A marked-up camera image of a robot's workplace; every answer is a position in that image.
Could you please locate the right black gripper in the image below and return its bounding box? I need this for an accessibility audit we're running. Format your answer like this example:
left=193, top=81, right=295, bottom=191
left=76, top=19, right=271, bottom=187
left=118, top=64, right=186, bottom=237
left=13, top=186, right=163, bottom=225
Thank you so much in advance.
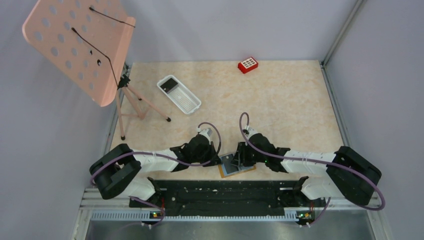
left=230, top=141, right=268, bottom=167

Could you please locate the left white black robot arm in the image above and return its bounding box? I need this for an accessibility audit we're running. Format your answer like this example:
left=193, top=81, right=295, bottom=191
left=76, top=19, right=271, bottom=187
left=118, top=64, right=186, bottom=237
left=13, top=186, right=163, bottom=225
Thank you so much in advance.
left=89, top=134, right=222, bottom=207

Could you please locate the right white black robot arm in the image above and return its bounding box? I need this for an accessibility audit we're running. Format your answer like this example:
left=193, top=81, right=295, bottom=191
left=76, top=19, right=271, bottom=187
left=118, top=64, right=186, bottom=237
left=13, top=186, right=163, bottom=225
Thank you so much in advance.
left=233, top=130, right=386, bottom=210

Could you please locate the black card in basket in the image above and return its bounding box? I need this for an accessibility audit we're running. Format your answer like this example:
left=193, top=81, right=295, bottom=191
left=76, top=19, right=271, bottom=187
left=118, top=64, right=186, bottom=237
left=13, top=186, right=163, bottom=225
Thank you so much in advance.
left=160, top=78, right=178, bottom=94

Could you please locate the white plastic basket tray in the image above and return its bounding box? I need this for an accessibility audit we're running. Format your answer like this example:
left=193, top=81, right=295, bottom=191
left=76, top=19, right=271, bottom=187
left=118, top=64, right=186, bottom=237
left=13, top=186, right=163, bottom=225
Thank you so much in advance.
left=156, top=74, right=202, bottom=115

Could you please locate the red box with grid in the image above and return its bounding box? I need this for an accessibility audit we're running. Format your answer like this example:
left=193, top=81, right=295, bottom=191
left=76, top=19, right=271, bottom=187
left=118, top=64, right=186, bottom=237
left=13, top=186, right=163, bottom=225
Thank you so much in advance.
left=237, top=56, right=259, bottom=74

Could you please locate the pink perforated music stand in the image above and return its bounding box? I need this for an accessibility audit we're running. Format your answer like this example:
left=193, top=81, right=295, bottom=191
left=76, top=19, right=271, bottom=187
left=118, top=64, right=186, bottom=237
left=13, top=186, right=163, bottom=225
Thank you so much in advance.
left=22, top=0, right=172, bottom=141

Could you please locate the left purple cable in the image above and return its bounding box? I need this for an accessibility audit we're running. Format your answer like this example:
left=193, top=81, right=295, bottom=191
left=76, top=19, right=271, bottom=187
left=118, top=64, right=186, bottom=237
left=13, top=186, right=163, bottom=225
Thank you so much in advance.
left=90, top=121, right=222, bottom=229

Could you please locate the purple cable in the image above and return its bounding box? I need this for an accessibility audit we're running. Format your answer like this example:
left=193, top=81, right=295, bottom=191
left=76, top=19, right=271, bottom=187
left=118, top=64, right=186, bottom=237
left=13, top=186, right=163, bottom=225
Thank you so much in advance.
left=239, top=112, right=387, bottom=212
left=90, top=121, right=222, bottom=229

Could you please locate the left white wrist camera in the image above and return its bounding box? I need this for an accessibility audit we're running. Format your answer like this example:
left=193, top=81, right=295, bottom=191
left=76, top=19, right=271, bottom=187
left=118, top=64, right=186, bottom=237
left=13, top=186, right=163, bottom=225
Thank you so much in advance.
left=197, top=127, right=213, bottom=141

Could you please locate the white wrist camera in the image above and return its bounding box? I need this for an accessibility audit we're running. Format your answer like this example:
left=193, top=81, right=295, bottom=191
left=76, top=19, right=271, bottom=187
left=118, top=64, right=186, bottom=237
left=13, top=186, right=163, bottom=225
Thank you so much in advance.
left=242, top=126, right=259, bottom=138
left=197, top=127, right=213, bottom=141

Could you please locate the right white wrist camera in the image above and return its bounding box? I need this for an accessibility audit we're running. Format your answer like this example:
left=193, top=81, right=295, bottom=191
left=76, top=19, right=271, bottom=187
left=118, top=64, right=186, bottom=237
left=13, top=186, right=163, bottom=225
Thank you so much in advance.
left=242, top=126, right=259, bottom=138

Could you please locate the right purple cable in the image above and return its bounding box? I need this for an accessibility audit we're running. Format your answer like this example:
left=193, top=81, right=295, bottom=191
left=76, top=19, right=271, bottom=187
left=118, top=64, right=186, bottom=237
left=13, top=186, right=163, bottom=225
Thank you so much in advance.
left=239, top=112, right=387, bottom=212

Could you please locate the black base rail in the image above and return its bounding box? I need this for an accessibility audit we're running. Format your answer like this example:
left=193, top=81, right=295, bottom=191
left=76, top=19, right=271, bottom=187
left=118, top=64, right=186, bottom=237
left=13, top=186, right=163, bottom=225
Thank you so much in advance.
left=147, top=180, right=325, bottom=217

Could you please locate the aluminium frame rail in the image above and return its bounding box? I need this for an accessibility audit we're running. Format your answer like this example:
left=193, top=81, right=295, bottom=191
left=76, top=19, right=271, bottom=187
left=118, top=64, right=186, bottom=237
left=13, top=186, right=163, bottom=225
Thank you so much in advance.
left=320, top=0, right=367, bottom=147

